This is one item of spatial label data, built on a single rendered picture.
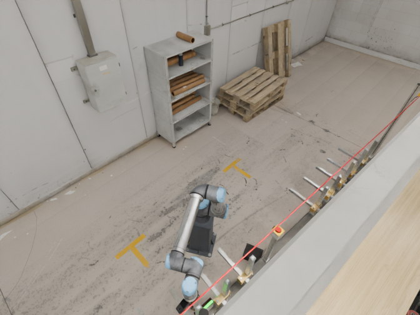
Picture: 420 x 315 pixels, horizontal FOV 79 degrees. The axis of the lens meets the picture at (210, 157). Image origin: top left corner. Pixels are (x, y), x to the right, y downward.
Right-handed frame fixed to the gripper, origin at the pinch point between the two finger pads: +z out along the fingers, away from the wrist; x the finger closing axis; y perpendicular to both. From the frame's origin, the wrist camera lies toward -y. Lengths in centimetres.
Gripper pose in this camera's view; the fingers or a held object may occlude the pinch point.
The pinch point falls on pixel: (188, 305)
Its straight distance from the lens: 198.7
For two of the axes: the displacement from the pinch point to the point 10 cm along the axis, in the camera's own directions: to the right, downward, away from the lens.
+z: -0.2, 7.0, 7.1
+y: 7.6, -4.5, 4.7
